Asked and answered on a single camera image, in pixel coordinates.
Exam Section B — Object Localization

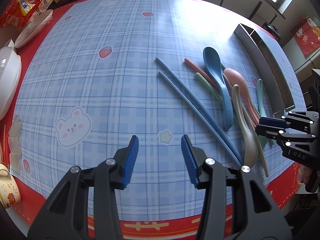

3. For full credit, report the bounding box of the green plastic spoon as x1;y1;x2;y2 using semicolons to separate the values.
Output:
256;79;274;148

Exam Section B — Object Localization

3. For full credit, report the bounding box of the beige plastic spoon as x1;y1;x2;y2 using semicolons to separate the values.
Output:
232;85;257;168

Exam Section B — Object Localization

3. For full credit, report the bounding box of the pink plastic spoon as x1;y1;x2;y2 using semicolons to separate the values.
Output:
223;68;260;126

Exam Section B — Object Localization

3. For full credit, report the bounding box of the green chopstick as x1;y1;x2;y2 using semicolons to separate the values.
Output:
195;72;222;104

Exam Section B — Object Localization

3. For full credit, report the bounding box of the blue plastic spoon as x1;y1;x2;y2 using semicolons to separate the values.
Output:
203;47;233;130

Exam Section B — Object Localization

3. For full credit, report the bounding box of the pink chopstick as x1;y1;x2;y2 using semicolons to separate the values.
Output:
184;58;218;89

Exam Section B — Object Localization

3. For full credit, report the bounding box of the right hand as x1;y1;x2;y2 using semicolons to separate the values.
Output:
297;165;312;184

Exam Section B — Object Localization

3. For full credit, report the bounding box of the yellow patterned mug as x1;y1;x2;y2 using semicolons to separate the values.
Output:
0;164;21;209

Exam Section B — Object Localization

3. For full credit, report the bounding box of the stainless steel utensil tray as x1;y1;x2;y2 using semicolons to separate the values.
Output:
234;23;295;118

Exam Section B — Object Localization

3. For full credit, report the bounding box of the red gift bag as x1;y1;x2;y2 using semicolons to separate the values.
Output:
291;17;319;56

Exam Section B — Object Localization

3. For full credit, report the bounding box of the blue plaid table mat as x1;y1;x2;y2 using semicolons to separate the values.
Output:
13;0;308;222

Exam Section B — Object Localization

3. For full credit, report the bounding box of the white lidded container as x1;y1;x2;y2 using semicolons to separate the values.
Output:
0;46;22;120

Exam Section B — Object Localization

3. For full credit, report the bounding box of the white ceramic bowl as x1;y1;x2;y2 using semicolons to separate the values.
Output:
14;9;53;49

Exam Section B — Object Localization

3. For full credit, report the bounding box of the red snack bag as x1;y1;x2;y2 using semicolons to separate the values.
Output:
1;0;43;29

